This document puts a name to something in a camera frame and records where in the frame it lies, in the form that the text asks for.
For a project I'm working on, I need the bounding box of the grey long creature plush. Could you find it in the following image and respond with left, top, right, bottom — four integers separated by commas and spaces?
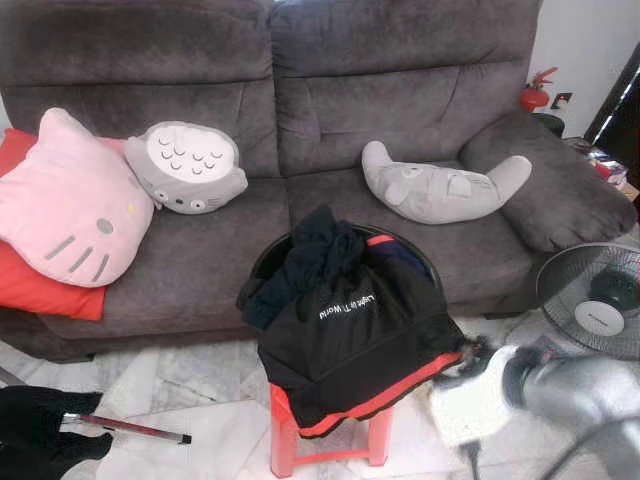
360, 140, 534, 226

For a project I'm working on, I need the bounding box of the dark navy garment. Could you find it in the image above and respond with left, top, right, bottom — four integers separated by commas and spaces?
237, 205, 366, 331

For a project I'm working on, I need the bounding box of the pink cat face pillow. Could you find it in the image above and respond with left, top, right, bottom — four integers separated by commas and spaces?
0, 107, 156, 289

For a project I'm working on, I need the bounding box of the red fire extinguisher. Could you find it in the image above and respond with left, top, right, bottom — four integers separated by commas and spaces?
520, 67, 558, 114

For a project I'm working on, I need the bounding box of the black plastic bucket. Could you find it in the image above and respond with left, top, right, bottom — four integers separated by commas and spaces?
250, 225, 444, 301

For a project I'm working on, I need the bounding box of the red plastic stool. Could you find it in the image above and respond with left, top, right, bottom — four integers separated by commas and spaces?
268, 380, 393, 479

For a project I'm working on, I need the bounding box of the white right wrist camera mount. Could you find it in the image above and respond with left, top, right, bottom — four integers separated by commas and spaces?
430, 345, 521, 449

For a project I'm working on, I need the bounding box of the grey round creature pillow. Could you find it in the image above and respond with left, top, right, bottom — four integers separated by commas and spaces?
123, 120, 249, 216

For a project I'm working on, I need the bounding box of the black standing fan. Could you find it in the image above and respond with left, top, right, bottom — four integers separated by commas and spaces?
537, 242, 640, 361

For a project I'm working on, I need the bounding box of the black garment with red trim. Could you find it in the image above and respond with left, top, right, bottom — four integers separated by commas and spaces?
257, 235, 491, 439

